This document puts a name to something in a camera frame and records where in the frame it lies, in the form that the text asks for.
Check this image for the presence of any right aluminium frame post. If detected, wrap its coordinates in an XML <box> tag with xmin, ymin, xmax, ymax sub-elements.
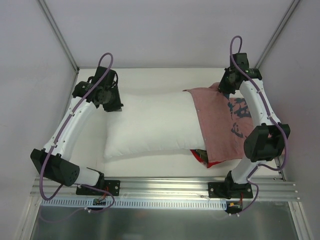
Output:
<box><xmin>254</xmin><ymin>0</ymin><xmax>302</xmax><ymax>69</ymax></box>

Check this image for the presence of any white pillow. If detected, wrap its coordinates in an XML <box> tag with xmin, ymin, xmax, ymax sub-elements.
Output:
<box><xmin>104</xmin><ymin>91</ymin><xmax>206</xmax><ymax>159</ymax></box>

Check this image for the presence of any left aluminium frame post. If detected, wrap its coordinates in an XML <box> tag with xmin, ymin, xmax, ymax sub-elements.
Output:
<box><xmin>36</xmin><ymin>0</ymin><xmax>80</xmax><ymax>74</ymax></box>

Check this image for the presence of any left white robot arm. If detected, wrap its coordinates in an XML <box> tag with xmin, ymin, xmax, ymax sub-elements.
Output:
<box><xmin>30</xmin><ymin>66</ymin><xmax>123</xmax><ymax>195</ymax></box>

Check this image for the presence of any aluminium mounting rail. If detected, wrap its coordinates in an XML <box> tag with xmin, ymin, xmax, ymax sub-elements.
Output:
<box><xmin>29</xmin><ymin>175</ymin><xmax>301</xmax><ymax>202</ymax></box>

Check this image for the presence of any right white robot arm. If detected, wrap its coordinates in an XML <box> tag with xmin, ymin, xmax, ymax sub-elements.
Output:
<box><xmin>213</xmin><ymin>52</ymin><xmax>291</xmax><ymax>199</ymax></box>

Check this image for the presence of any aluminium frame post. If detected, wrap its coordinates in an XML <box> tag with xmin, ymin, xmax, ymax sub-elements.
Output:
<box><xmin>254</xmin><ymin>0</ymin><xmax>302</xmax><ymax>69</ymax></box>
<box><xmin>36</xmin><ymin>0</ymin><xmax>80</xmax><ymax>74</ymax></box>

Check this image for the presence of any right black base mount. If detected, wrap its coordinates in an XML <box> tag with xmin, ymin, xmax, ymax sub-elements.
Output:
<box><xmin>207</xmin><ymin>182</ymin><xmax>253</xmax><ymax>200</ymax></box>

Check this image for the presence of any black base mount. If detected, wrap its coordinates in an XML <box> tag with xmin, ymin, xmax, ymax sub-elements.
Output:
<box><xmin>207</xmin><ymin>182</ymin><xmax>253</xmax><ymax>200</ymax></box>
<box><xmin>75</xmin><ymin>179</ymin><xmax>121</xmax><ymax>196</ymax></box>

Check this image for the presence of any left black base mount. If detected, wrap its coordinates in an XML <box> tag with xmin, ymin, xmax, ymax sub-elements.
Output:
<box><xmin>75</xmin><ymin>179</ymin><xmax>121</xmax><ymax>196</ymax></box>

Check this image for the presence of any pink red patterned pillowcase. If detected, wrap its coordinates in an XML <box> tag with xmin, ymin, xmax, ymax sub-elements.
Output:
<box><xmin>186</xmin><ymin>82</ymin><xmax>254</xmax><ymax>168</ymax></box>

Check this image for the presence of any white slotted cable duct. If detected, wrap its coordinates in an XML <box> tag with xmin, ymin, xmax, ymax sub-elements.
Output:
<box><xmin>41</xmin><ymin>197</ymin><xmax>227</xmax><ymax>211</ymax></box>

